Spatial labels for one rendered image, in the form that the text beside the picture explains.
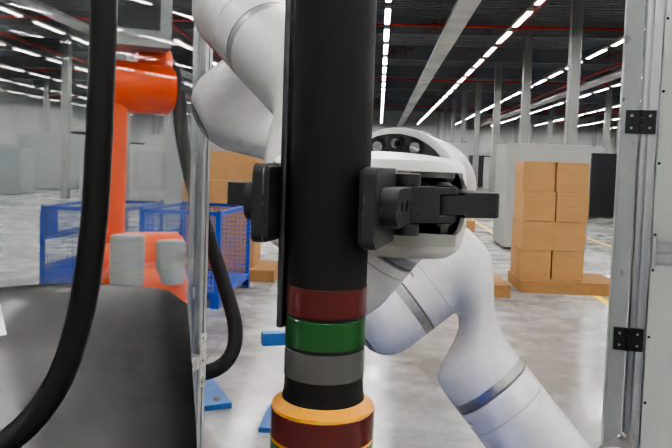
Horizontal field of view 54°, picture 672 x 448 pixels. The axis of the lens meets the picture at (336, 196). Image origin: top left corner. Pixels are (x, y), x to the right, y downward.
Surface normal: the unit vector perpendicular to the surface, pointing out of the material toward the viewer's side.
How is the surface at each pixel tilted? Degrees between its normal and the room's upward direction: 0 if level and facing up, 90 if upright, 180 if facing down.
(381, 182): 90
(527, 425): 75
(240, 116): 94
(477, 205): 89
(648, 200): 90
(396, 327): 101
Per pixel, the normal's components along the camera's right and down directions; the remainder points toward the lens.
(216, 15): -0.70, -0.18
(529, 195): -0.07, 0.05
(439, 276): -0.03, -0.18
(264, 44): -0.54, -0.36
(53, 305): 0.37, -0.75
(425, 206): 0.49, 0.06
